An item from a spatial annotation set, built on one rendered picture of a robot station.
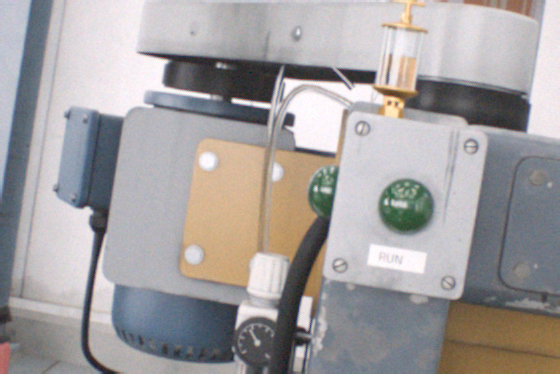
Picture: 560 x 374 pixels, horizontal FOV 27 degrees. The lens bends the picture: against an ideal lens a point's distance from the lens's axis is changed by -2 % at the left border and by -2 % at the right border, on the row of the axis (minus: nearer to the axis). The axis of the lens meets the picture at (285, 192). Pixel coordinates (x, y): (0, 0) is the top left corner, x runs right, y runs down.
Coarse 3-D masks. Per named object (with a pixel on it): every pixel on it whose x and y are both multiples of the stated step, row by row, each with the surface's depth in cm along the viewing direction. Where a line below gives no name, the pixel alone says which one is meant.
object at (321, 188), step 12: (324, 168) 65; (336, 168) 65; (312, 180) 65; (324, 180) 64; (336, 180) 64; (312, 192) 65; (324, 192) 64; (312, 204) 65; (324, 204) 64; (324, 216) 65
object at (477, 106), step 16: (416, 96) 81; (432, 96) 80; (448, 96) 79; (464, 96) 79; (480, 96) 79; (496, 96) 79; (512, 96) 80; (448, 112) 79; (464, 112) 79; (480, 112) 79; (496, 112) 79; (512, 112) 79; (528, 112) 81; (512, 128) 80
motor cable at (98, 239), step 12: (96, 240) 114; (96, 252) 114; (96, 264) 114; (84, 300) 114; (84, 312) 114; (84, 324) 114; (84, 336) 114; (84, 348) 115; (96, 360) 115; (108, 372) 116
